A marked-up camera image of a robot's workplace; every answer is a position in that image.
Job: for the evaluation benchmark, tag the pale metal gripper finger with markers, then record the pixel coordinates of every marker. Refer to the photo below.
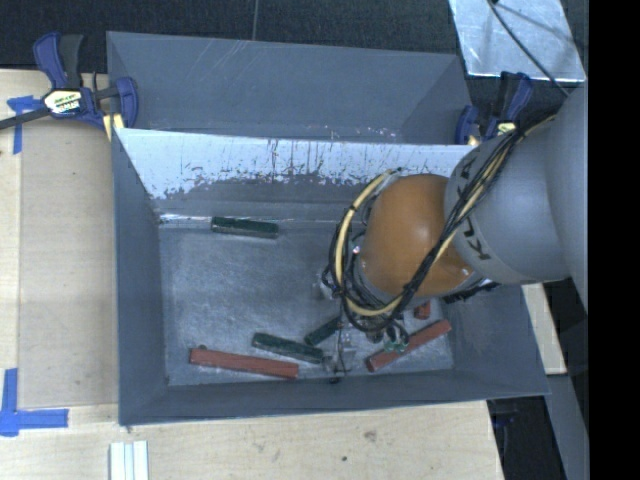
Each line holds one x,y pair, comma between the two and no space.
348,356
328,363

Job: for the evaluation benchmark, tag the dark green flat block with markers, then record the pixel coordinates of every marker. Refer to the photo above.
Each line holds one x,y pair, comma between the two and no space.
322,331
245,227
286,348

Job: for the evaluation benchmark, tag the red-brown flat block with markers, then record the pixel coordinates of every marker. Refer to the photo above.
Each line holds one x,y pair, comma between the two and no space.
419,340
243,363

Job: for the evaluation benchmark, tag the grey metal bin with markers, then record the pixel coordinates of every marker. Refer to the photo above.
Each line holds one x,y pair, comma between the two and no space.
240,288

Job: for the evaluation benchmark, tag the pale wood flat board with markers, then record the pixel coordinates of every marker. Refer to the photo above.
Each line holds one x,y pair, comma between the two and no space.
65,268

